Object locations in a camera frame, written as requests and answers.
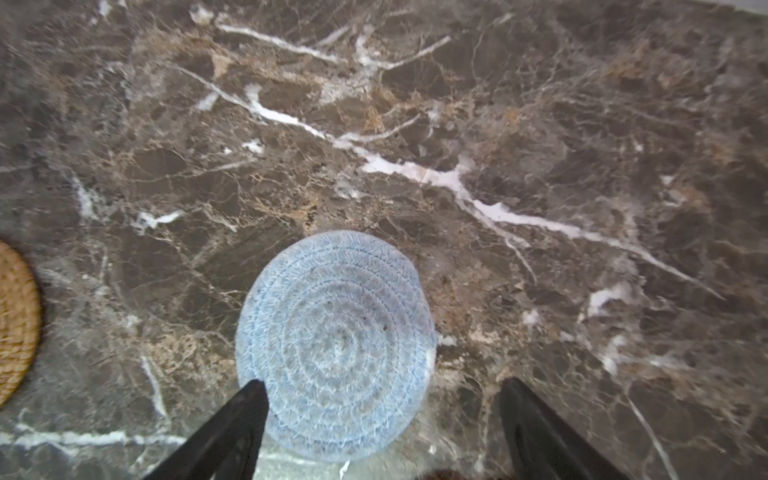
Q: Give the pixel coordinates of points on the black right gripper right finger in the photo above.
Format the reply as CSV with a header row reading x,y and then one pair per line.
x,y
542,445

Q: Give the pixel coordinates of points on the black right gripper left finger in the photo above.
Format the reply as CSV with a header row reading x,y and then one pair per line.
x,y
227,446

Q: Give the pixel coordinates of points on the grey blue woven coaster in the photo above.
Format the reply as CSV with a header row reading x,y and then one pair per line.
x,y
339,330

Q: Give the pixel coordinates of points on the woven rattan round coaster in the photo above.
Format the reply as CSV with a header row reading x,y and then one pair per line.
x,y
21,320

